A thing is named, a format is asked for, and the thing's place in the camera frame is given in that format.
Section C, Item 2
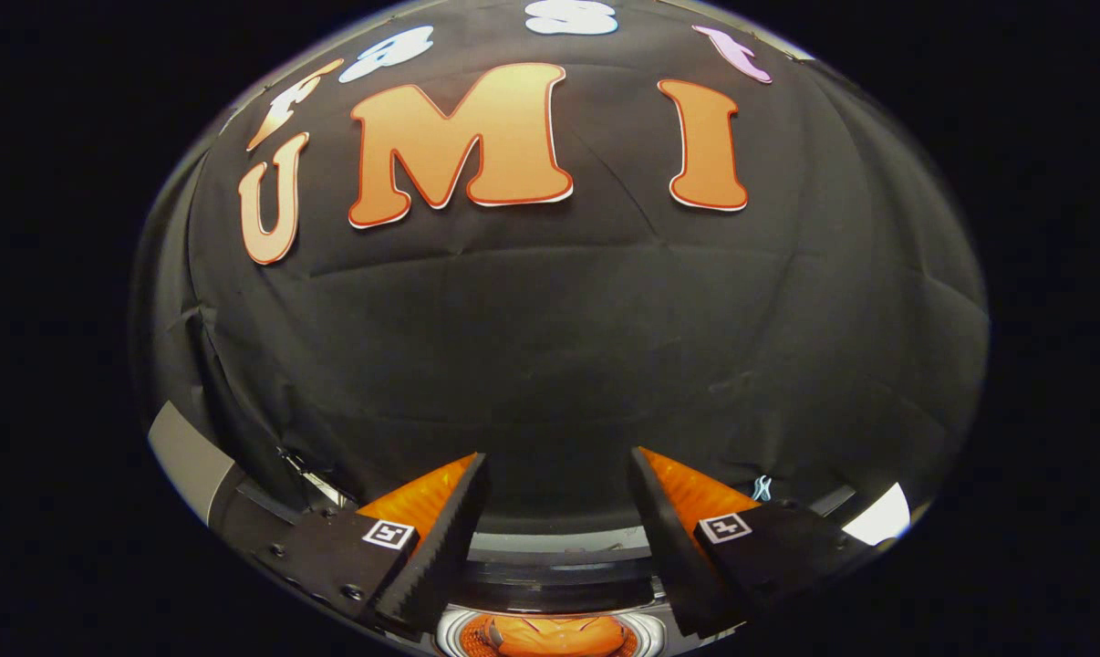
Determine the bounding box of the black backdrop cloth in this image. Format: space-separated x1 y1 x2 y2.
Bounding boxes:
130 0 991 541

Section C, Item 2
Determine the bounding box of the orange polo shirt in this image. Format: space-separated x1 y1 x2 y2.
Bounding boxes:
484 613 630 657

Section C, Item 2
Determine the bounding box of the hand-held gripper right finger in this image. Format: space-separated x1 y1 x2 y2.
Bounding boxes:
629 446 881 640

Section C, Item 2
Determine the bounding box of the dark glass washing machine lid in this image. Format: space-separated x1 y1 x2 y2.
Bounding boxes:
463 525 666 614

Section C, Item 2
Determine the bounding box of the grey washing machine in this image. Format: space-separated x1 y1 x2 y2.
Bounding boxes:
211 445 879 657

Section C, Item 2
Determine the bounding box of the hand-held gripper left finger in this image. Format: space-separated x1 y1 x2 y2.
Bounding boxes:
252 453 491 638

